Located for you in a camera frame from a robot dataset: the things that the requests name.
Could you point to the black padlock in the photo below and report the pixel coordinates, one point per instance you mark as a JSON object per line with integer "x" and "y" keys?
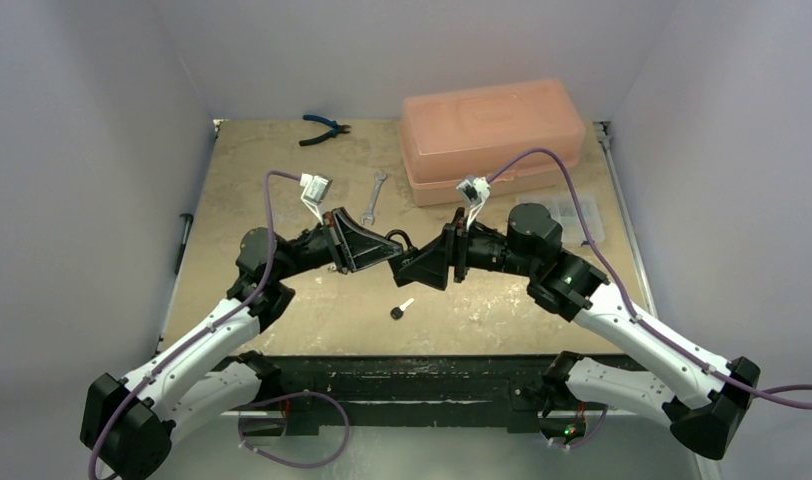
{"x": 405, "y": 239}

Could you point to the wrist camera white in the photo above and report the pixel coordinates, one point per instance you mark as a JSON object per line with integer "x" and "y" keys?
{"x": 314, "y": 191}
{"x": 475, "y": 192}

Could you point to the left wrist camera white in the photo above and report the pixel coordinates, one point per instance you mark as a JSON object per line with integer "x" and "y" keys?
{"x": 314, "y": 191}

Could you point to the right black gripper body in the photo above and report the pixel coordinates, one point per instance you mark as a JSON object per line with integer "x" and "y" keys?
{"x": 458, "y": 246}

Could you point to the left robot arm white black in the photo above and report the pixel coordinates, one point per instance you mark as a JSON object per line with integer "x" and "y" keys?
{"x": 131, "y": 423}

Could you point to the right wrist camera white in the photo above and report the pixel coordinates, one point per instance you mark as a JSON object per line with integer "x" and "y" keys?
{"x": 475, "y": 192}

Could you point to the silver open-end wrench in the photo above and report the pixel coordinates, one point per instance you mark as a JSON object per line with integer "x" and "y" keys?
{"x": 368, "y": 216}

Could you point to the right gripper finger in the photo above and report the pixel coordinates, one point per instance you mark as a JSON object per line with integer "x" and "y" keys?
{"x": 424, "y": 270}
{"x": 437, "y": 253}

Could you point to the pink plastic toolbox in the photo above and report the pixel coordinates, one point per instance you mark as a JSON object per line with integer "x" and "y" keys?
{"x": 445, "y": 137}

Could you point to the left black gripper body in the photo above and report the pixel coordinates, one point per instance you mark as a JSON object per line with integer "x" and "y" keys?
{"x": 316, "y": 248}

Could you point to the black mounting base plate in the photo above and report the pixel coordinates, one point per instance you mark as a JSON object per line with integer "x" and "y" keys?
{"x": 512, "y": 392}

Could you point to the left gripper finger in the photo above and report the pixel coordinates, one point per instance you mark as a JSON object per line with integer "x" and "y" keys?
{"x": 362, "y": 260}
{"x": 356, "y": 239}

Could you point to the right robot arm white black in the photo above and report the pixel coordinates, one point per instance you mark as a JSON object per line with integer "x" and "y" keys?
{"x": 697, "y": 394}

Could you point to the aluminium frame rail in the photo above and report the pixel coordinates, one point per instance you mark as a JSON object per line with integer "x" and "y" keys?
{"x": 557, "y": 415}

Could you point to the black key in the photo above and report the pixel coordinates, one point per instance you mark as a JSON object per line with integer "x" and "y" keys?
{"x": 397, "y": 312}

